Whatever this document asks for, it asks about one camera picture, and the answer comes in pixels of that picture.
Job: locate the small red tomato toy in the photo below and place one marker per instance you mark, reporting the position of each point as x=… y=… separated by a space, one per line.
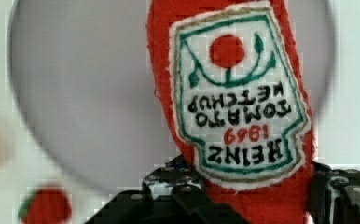
x=46 y=205

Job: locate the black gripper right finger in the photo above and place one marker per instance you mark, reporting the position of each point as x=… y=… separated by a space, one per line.
x=334 y=196

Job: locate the red plush ketchup bottle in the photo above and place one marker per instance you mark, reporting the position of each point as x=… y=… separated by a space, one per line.
x=229 y=83

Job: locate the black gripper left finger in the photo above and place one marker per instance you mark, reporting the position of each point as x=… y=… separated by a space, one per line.
x=172 y=194

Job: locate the grey round plate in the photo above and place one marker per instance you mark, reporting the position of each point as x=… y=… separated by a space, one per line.
x=81 y=76

